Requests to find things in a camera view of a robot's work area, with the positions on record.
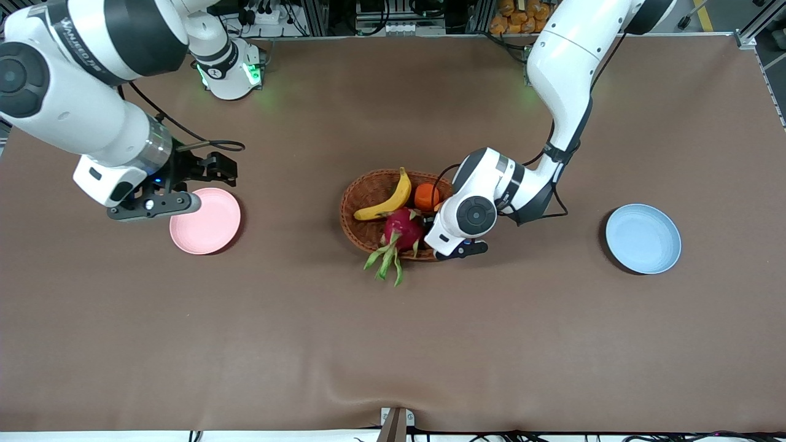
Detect yellow banana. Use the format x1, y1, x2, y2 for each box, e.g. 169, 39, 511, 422
353, 167, 413, 222

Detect orange fruit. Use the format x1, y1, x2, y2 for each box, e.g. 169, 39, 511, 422
414, 183, 440, 212

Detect pink dragon fruit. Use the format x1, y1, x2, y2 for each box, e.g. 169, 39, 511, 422
364, 207, 427, 288

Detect pink plate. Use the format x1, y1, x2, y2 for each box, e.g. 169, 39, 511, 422
169, 187, 241, 255

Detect brown wicker basket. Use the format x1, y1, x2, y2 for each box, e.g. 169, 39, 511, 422
340, 169, 458, 262

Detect white power strip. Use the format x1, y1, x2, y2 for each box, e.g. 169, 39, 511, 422
243, 5, 283, 25

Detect table cover cloth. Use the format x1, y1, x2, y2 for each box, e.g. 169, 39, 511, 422
0, 34, 786, 433

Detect blue plate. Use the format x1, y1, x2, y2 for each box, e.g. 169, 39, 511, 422
605, 204, 682, 275

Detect pile of orange items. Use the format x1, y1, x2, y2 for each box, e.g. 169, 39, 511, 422
489, 0, 556, 36

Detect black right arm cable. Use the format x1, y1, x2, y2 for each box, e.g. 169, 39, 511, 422
120, 83, 246, 153

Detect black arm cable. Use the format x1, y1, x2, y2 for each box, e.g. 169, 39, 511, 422
433, 142, 569, 225
120, 83, 246, 153

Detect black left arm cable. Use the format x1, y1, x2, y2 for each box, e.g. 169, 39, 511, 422
433, 142, 569, 225

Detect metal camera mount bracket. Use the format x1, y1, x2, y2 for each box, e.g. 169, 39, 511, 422
376, 407, 415, 442

